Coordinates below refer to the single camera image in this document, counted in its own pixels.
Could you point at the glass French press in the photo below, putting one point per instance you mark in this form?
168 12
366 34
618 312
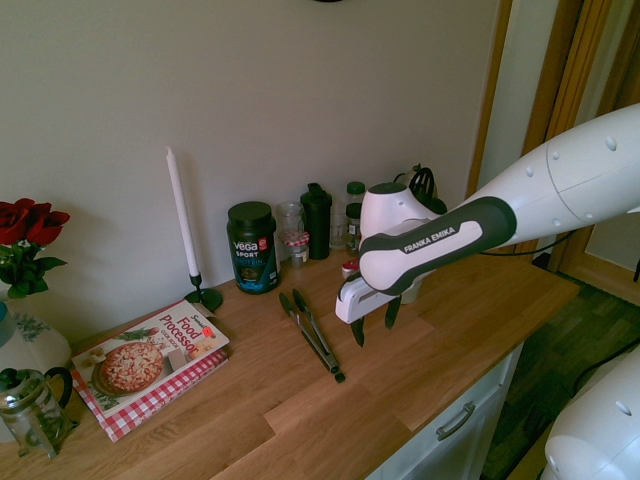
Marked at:
30 415

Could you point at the small red lid jar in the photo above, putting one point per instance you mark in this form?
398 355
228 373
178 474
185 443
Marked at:
350 270

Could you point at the wooden door frame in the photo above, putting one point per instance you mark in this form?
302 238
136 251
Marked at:
570 60

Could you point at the clear jar with green lid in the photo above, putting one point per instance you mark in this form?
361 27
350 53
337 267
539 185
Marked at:
355 192

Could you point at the Food Processor cookbook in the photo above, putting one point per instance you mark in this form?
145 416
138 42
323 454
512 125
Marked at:
150 350

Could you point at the clear faceted glass tumbler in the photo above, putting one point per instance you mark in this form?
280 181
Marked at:
338 232

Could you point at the black wall clock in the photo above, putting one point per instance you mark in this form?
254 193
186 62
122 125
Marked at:
327 1

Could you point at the red roses bouquet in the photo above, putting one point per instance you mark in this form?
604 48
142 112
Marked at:
25 240

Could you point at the black steel tongs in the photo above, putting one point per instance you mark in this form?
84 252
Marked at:
315 335

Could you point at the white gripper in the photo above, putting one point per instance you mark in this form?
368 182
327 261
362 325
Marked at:
357 300

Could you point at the red checked book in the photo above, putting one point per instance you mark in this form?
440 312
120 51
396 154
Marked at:
150 407

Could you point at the black candle holder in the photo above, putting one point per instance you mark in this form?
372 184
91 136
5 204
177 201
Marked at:
205 297

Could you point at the tall white candle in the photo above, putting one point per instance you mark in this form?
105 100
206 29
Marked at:
181 215

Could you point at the white kitchen cabinet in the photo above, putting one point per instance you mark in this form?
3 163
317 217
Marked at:
450 450

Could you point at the coffee jar with black lid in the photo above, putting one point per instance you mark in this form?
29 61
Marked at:
353 227

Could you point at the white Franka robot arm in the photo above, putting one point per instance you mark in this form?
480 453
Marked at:
550 190

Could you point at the black shaker bottle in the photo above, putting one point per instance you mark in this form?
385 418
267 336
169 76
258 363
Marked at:
316 225

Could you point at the electric kettle with black base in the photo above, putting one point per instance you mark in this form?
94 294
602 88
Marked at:
412 294

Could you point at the jar with red checked lid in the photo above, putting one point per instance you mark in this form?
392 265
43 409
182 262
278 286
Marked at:
296 247

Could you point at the black slotted spatula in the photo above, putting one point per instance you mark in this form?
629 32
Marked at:
424 182

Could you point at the clear glass jar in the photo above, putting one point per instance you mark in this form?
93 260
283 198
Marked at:
290 215

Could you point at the dark Vega protein tub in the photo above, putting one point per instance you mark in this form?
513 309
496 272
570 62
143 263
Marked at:
252 250

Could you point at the white leaf print vase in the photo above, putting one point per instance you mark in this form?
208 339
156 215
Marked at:
35 345

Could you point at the shiny steel utensil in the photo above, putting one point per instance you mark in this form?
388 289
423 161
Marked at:
410 177

